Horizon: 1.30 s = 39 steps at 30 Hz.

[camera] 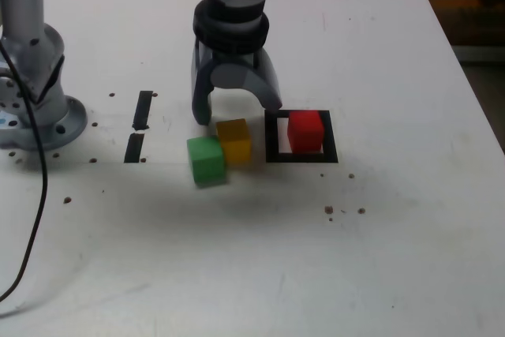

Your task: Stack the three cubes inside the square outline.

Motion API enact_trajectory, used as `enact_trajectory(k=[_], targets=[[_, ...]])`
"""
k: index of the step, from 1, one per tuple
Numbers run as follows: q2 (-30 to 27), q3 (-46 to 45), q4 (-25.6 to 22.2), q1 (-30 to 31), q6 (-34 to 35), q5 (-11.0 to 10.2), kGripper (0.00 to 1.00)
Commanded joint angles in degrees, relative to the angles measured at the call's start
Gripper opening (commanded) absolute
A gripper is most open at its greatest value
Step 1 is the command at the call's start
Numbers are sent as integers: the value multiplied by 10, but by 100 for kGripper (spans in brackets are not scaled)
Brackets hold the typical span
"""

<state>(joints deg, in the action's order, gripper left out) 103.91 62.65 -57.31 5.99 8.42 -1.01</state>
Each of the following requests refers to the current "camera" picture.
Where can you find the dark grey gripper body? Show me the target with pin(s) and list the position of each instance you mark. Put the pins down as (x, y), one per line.
(236, 59)

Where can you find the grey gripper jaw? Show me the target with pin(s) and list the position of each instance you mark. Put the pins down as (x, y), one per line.
(264, 84)
(201, 92)

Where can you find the yellow cube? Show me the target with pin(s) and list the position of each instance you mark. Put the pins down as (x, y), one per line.
(234, 141)

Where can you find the red cube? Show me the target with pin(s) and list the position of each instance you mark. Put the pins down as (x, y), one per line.
(305, 132)

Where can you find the green cube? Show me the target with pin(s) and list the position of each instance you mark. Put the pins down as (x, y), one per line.
(206, 161)

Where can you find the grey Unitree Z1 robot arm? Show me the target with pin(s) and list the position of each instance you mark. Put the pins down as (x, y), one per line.
(27, 37)

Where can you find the black tape square outline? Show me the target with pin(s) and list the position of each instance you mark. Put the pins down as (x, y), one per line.
(272, 143)

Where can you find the black tape strip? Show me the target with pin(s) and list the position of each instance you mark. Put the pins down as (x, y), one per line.
(142, 110)

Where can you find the brown wooden furniture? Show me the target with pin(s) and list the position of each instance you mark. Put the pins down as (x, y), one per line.
(473, 5)

